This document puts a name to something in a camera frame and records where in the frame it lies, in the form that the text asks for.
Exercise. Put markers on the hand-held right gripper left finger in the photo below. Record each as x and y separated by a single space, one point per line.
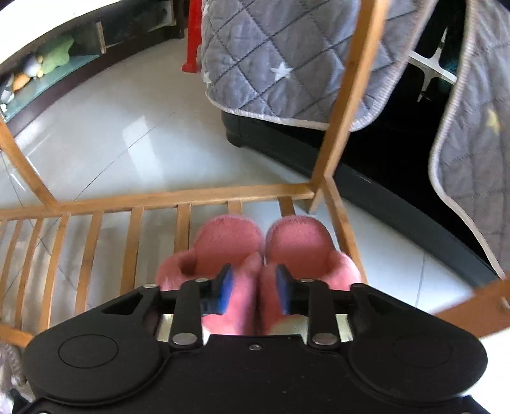
225 288

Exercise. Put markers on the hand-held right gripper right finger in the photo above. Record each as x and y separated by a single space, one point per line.
283 288

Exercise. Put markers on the pink plush slipper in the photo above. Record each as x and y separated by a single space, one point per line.
223 243
303 246

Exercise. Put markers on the wooden slatted rack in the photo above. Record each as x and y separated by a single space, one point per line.
191 196

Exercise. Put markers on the grey star quilted blanket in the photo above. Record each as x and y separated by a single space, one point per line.
279 59

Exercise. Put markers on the red plastic stool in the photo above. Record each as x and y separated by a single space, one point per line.
193 36

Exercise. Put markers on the low display cabinet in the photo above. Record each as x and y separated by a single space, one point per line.
63 77

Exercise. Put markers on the green star plush toy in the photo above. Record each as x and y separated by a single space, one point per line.
57 53

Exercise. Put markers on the orange plush toy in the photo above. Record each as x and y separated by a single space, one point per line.
20 81

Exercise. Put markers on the grey plush toy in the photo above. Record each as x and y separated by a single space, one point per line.
32 65

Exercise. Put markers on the white metal frame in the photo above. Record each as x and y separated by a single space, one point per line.
432 61

